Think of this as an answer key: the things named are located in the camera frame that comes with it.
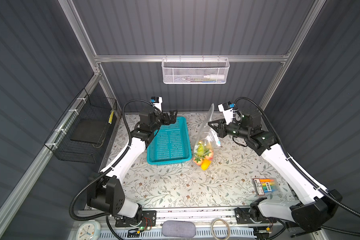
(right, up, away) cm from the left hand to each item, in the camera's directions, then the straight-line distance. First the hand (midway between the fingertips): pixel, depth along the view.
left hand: (169, 111), depth 79 cm
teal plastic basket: (-2, -20, +23) cm, 31 cm away
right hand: (+21, -7, -10) cm, 24 cm away
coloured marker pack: (+54, -41, +2) cm, 68 cm away
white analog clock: (-36, -56, -11) cm, 67 cm away
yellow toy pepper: (+20, -29, +1) cm, 35 cm away
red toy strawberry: (+15, -27, +1) cm, 31 cm away
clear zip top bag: (+19, -15, -9) cm, 26 cm away
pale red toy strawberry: (+21, -23, -2) cm, 31 cm away
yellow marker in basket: (-33, -3, +4) cm, 34 cm away
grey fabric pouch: (+4, -55, -11) cm, 57 cm away
